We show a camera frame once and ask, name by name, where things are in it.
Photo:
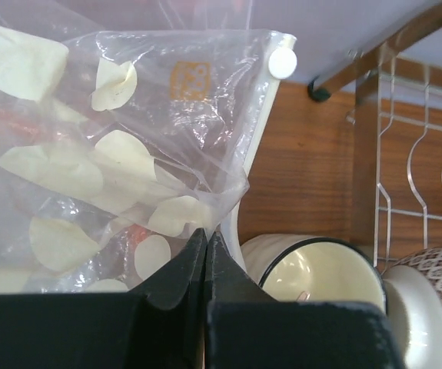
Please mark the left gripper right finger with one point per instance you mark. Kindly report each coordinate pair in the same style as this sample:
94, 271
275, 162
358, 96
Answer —
246, 328

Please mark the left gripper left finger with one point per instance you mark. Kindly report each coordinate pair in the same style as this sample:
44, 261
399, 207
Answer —
158, 324

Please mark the clear zip top bag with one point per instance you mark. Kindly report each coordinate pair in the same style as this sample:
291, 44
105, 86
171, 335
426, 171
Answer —
115, 147

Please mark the cream enamel mug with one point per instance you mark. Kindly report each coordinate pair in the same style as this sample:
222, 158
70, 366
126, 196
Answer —
295, 267

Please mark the brown patterned bowl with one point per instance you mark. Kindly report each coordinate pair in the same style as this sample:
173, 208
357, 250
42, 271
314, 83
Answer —
414, 307

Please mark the steel dish rack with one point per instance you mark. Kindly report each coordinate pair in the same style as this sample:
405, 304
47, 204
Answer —
396, 197

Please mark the pile of clear plastic bags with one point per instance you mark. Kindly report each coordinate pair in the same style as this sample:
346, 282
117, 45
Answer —
64, 20

